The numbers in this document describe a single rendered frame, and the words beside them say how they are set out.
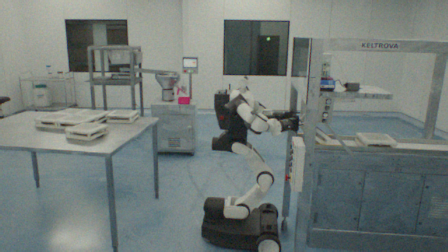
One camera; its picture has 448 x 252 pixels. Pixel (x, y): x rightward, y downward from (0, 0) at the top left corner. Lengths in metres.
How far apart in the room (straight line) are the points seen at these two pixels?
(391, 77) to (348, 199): 5.74
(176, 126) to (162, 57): 2.99
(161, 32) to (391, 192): 5.80
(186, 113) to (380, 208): 2.84
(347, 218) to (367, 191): 0.28
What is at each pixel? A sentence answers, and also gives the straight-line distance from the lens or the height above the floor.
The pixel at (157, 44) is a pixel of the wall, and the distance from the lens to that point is 7.61.
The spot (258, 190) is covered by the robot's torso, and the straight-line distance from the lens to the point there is 2.84.
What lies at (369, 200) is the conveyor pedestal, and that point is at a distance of 3.00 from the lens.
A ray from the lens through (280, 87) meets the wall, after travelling 7.70.
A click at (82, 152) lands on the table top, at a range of 2.69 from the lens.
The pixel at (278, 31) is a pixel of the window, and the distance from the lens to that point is 7.61.
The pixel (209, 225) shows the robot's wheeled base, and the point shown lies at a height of 0.17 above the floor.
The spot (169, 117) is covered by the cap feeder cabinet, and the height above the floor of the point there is 0.57.
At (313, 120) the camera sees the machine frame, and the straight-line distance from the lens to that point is 1.91.
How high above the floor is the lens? 1.71
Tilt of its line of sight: 15 degrees down
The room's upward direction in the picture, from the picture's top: 1 degrees clockwise
